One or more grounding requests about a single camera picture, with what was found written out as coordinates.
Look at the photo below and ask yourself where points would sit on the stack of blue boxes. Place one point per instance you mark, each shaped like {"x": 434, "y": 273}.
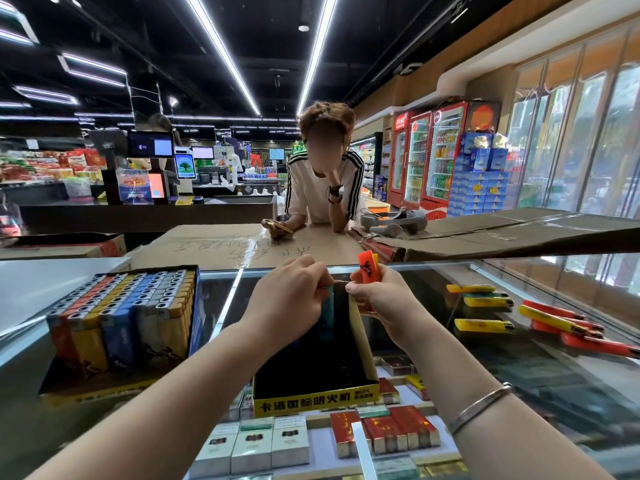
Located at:
{"x": 480, "y": 184}

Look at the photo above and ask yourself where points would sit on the grey handheld device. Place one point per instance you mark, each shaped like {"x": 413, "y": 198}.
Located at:
{"x": 395, "y": 222}

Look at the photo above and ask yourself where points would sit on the small checkout monitor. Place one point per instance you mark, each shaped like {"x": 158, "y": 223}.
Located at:
{"x": 202, "y": 152}
{"x": 276, "y": 154}

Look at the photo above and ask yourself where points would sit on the screen with green tree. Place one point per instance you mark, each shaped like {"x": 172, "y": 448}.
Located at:
{"x": 185, "y": 166}

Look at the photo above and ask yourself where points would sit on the person's left forearm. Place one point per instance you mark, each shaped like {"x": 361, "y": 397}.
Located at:
{"x": 160, "y": 414}

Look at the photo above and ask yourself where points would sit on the blue lighter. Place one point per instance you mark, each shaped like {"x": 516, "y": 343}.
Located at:
{"x": 327, "y": 304}

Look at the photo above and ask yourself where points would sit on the glass shop doors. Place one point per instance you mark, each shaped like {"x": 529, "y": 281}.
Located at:
{"x": 580, "y": 139}

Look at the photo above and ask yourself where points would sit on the white cigarette pack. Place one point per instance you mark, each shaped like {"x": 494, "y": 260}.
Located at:
{"x": 252, "y": 447}
{"x": 290, "y": 442}
{"x": 216, "y": 452}

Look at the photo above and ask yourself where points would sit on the red lighter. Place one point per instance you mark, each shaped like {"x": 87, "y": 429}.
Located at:
{"x": 552, "y": 309}
{"x": 600, "y": 345}
{"x": 592, "y": 326}

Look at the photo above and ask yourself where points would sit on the person's left thumb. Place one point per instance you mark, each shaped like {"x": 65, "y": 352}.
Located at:
{"x": 320, "y": 290}

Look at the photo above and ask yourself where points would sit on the person's right forearm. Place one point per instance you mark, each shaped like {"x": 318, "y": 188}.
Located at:
{"x": 505, "y": 434}

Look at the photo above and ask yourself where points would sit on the long ceiling light strip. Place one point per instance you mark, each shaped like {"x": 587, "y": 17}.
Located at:
{"x": 317, "y": 49}
{"x": 220, "y": 49}

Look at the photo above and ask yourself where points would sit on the brown cardboard box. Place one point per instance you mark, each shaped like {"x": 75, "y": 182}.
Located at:
{"x": 60, "y": 247}

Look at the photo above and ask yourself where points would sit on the small red cigarette pack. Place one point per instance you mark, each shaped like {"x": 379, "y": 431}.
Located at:
{"x": 389, "y": 392}

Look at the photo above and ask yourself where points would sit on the shelf of snack packets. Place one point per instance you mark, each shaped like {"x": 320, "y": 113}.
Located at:
{"x": 50, "y": 167}

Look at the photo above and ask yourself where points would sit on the rows of boxed lighters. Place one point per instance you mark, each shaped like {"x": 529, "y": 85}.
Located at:
{"x": 125, "y": 314}

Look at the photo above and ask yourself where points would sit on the flat cardboard sheet with writing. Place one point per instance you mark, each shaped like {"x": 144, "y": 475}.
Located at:
{"x": 215, "y": 247}

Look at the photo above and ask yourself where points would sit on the yellow cigarette pack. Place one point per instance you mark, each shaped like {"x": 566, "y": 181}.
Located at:
{"x": 417, "y": 387}

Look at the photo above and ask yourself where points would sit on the person's left hand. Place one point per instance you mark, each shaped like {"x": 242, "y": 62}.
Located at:
{"x": 280, "y": 304}

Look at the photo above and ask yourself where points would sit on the orange lighter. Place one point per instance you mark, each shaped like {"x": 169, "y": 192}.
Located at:
{"x": 366, "y": 264}

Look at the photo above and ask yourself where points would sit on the person's right hand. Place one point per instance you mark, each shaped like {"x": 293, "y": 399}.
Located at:
{"x": 400, "y": 314}

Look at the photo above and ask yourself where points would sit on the glass display counter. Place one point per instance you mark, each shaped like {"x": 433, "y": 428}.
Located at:
{"x": 500, "y": 374}

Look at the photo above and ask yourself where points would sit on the yellow lighter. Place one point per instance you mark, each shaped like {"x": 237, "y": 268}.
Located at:
{"x": 550, "y": 319}
{"x": 482, "y": 325}
{"x": 470, "y": 288}
{"x": 487, "y": 302}

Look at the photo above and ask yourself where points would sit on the wide red drinks cooler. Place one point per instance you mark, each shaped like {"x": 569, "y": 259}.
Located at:
{"x": 445, "y": 154}

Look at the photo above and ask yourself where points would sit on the black and yellow display box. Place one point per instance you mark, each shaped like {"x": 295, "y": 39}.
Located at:
{"x": 310, "y": 364}

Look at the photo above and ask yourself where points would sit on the dark checkout counter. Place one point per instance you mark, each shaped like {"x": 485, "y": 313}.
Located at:
{"x": 150, "y": 214}

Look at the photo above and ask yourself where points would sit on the person's right thumb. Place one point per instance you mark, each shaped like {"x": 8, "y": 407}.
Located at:
{"x": 362, "y": 292}

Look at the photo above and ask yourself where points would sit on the green cigarette pack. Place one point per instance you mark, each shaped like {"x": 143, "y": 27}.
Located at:
{"x": 372, "y": 411}

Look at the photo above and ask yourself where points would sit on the large flattened cardboard box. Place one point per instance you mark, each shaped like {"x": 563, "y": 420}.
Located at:
{"x": 510, "y": 234}

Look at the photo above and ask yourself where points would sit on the full lighter display box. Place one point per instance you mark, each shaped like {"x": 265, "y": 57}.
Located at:
{"x": 196, "y": 314}

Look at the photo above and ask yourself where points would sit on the dark cigarette pack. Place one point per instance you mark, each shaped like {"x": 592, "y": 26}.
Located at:
{"x": 397, "y": 365}

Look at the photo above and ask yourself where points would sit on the blue and orange sign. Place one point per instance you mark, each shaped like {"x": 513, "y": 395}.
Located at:
{"x": 134, "y": 185}

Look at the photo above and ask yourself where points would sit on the narrow red drinks cooler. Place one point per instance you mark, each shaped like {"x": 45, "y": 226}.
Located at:
{"x": 397, "y": 159}
{"x": 417, "y": 159}

